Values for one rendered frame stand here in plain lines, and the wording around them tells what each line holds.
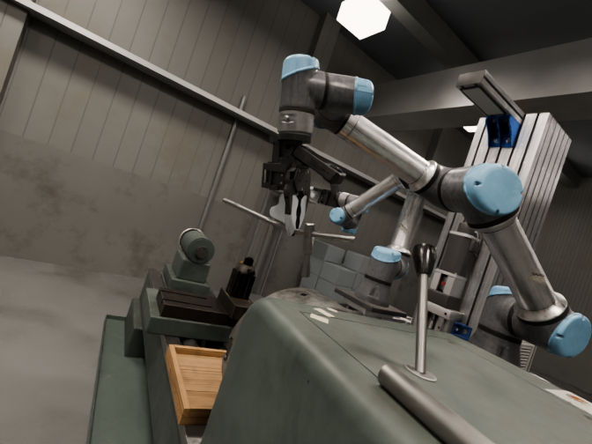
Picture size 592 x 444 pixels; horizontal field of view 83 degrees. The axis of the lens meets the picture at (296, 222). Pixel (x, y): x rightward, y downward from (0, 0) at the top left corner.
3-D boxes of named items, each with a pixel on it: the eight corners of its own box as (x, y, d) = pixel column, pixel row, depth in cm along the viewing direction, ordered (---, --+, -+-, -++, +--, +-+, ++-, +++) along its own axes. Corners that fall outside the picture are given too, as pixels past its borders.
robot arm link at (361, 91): (357, 90, 79) (312, 84, 77) (378, 73, 68) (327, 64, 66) (354, 123, 80) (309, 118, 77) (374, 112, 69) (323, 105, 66)
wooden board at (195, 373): (311, 425, 90) (315, 410, 90) (178, 425, 73) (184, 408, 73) (269, 366, 117) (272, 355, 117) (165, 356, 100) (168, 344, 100)
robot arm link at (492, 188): (548, 321, 96) (464, 158, 86) (606, 344, 81) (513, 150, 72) (518, 346, 94) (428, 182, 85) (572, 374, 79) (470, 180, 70)
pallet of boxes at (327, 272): (342, 314, 629) (362, 254, 629) (373, 334, 562) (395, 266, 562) (291, 306, 561) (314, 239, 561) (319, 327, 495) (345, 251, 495)
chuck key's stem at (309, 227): (312, 277, 71) (316, 223, 70) (307, 278, 69) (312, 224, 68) (303, 275, 72) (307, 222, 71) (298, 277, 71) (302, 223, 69)
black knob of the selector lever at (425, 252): (438, 283, 45) (449, 250, 45) (422, 278, 43) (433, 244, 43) (415, 275, 48) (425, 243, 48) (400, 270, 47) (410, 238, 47)
